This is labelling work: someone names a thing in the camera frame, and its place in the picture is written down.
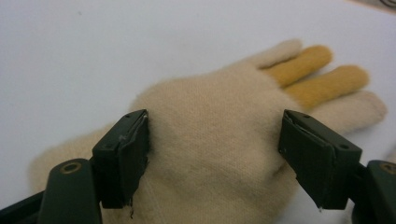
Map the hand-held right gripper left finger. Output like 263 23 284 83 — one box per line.
92 108 150 210

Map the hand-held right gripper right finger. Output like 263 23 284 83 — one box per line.
277 108 364 211

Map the plain cream and orange glove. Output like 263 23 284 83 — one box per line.
27 38 389 224

